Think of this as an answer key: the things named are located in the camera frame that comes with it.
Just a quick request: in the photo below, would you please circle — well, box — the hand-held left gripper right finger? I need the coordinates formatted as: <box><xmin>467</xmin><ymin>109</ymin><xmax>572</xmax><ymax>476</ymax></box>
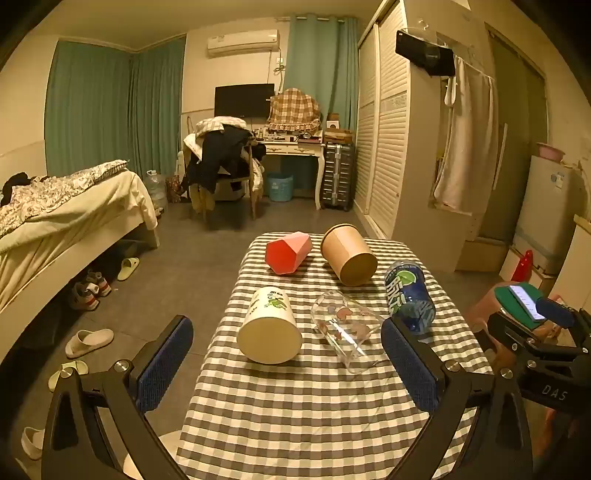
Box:
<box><xmin>381</xmin><ymin>318</ymin><xmax>534</xmax><ymax>480</ymax></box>

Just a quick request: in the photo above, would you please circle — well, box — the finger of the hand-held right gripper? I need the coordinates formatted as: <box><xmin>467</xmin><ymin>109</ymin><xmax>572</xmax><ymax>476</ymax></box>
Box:
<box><xmin>488</xmin><ymin>311</ymin><xmax>585</xmax><ymax>370</ymax></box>
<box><xmin>536</xmin><ymin>296</ymin><xmax>591</xmax><ymax>344</ymax></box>

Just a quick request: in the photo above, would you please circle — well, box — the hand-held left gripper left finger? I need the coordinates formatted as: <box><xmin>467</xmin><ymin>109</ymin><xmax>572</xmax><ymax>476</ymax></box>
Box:
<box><xmin>41</xmin><ymin>315</ymin><xmax>194</xmax><ymax>480</ymax></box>

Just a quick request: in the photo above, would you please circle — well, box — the clear glass cup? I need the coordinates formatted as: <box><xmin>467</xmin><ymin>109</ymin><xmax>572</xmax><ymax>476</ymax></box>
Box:
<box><xmin>311</xmin><ymin>291</ymin><xmax>386</xmax><ymax>374</ymax></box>

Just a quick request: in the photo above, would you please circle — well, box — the white cup with green print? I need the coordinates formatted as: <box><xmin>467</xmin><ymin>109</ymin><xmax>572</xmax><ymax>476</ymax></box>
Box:
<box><xmin>236</xmin><ymin>286</ymin><xmax>303</xmax><ymax>364</ymax></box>

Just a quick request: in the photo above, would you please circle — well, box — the brown paper cup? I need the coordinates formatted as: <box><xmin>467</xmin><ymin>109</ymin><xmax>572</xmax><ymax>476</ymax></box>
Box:
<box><xmin>321</xmin><ymin>224</ymin><xmax>378</xmax><ymax>287</ymax></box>

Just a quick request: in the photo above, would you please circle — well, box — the red faceted cup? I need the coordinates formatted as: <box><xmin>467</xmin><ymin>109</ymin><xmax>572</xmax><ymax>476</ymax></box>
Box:
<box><xmin>265</xmin><ymin>232</ymin><xmax>312</xmax><ymax>277</ymax></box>

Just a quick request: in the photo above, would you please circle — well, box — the green book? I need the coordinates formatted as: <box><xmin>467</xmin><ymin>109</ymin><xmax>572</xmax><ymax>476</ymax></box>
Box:
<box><xmin>493</xmin><ymin>284</ymin><xmax>548</xmax><ymax>329</ymax></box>

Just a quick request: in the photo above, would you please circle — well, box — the pink plastic stool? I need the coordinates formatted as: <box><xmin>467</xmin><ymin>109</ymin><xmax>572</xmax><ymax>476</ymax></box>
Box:
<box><xmin>464</xmin><ymin>281</ymin><xmax>559</xmax><ymax>370</ymax></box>

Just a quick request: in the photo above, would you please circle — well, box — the blue drink can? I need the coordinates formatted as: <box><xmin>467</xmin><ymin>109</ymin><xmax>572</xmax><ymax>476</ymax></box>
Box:
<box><xmin>385</xmin><ymin>261</ymin><xmax>437</xmax><ymax>335</ymax></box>

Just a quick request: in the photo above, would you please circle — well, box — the white slipper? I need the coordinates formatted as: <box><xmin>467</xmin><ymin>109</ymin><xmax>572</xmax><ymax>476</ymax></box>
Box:
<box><xmin>21</xmin><ymin>427</ymin><xmax>45</xmax><ymax>461</ymax></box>
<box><xmin>48</xmin><ymin>361</ymin><xmax>89</xmax><ymax>392</ymax></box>
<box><xmin>65</xmin><ymin>329</ymin><xmax>115</xmax><ymax>359</ymax></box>

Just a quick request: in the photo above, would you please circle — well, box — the small white fridge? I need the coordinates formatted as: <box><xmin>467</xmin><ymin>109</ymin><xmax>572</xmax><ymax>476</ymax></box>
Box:
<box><xmin>512</xmin><ymin>154</ymin><xmax>580</xmax><ymax>273</ymax></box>

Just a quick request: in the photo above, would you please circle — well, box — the sneaker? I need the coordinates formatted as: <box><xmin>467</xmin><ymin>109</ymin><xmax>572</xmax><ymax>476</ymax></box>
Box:
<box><xmin>85</xmin><ymin>272</ymin><xmax>112</xmax><ymax>297</ymax></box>
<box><xmin>69</xmin><ymin>282</ymin><xmax>100</xmax><ymax>311</ymax></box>

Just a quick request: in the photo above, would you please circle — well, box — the grey checkered tablecloth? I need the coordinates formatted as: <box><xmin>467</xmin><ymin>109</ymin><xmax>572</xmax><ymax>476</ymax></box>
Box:
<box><xmin>175</xmin><ymin>233</ymin><xmax>495</xmax><ymax>480</ymax></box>

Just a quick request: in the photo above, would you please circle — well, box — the bed with cream sheet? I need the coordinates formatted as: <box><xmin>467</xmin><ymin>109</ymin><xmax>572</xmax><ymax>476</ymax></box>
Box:
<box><xmin>0</xmin><ymin>159</ymin><xmax>160</xmax><ymax>370</ymax></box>

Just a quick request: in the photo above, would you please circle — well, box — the pink basin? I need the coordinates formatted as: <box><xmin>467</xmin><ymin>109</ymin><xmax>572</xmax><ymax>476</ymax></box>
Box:
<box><xmin>536</xmin><ymin>142</ymin><xmax>566</xmax><ymax>161</ymax></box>

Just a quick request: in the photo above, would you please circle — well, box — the large water jug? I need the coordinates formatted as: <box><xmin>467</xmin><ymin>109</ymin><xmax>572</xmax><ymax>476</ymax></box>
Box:
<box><xmin>145</xmin><ymin>170</ymin><xmax>168</xmax><ymax>210</ymax></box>

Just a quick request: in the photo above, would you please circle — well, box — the grey door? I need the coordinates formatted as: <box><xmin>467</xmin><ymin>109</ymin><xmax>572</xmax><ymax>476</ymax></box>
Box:
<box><xmin>480</xmin><ymin>28</ymin><xmax>559</xmax><ymax>243</ymax></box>

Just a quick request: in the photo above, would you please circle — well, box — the white hanging towel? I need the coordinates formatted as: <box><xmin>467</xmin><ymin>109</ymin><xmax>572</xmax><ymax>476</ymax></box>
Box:
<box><xmin>434</xmin><ymin>55</ymin><xmax>499</xmax><ymax>214</ymax></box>

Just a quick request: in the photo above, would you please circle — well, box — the floral quilt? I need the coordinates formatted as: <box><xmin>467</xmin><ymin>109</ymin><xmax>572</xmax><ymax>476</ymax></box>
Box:
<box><xmin>0</xmin><ymin>159</ymin><xmax>130</xmax><ymax>238</ymax></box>

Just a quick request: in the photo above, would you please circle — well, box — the wooden chair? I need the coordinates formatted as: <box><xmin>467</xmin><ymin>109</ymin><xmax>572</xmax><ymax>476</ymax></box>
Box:
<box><xmin>185</xmin><ymin>138</ymin><xmax>266</xmax><ymax>224</ymax></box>

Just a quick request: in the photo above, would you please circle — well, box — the grey suitcase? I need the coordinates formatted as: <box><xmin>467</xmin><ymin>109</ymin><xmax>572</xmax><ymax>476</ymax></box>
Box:
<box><xmin>321</xmin><ymin>142</ymin><xmax>356</xmax><ymax>212</ymax></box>

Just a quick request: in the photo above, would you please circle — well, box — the blue waste bin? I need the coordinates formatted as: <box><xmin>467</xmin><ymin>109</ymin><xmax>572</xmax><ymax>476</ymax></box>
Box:
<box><xmin>267</xmin><ymin>173</ymin><xmax>294</xmax><ymax>202</ymax></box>

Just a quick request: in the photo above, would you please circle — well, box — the dark jacket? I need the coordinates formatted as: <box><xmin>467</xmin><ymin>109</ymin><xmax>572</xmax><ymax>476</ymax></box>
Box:
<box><xmin>187</xmin><ymin>124</ymin><xmax>256</xmax><ymax>195</ymax></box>

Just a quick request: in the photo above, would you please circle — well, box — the white wardrobe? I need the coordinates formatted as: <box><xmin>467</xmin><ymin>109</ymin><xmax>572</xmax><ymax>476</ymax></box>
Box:
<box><xmin>355</xmin><ymin>0</ymin><xmax>490</xmax><ymax>273</ymax></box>

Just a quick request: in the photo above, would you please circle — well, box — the dark clothing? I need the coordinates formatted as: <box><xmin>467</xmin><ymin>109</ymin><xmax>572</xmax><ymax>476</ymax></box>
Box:
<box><xmin>0</xmin><ymin>172</ymin><xmax>31</xmax><ymax>206</ymax></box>

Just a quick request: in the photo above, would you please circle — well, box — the white plaid blanket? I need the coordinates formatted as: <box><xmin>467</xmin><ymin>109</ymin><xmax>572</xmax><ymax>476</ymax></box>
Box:
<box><xmin>184</xmin><ymin>117</ymin><xmax>247</xmax><ymax>153</ymax></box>

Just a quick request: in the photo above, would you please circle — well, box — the white desk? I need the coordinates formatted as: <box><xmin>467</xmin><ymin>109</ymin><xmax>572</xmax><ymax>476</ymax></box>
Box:
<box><xmin>252</xmin><ymin>136</ymin><xmax>326</xmax><ymax>210</ymax></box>

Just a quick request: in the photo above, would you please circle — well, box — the green curtain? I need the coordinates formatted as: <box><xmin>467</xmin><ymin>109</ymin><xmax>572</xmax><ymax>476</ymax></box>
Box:
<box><xmin>129</xmin><ymin>37</ymin><xmax>188</xmax><ymax>178</ymax></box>
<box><xmin>45</xmin><ymin>41</ymin><xmax>134</xmax><ymax>178</ymax></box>
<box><xmin>283</xmin><ymin>16</ymin><xmax>360</xmax><ymax>134</ymax></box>

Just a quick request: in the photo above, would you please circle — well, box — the black television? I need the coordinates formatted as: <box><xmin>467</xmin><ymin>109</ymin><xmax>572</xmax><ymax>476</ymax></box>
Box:
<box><xmin>215</xmin><ymin>84</ymin><xmax>275</xmax><ymax>118</ymax></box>

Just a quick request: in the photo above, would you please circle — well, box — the plaid cloth cover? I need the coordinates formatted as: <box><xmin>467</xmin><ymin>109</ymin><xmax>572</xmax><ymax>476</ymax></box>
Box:
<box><xmin>268</xmin><ymin>88</ymin><xmax>321</xmax><ymax>134</ymax></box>

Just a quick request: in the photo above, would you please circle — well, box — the white air conditioner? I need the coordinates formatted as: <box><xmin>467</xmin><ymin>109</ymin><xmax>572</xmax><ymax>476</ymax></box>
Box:
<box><xmin>206</xmin><ymin>30</ymin><xmax>281</xmax><ymax>58</ymax></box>

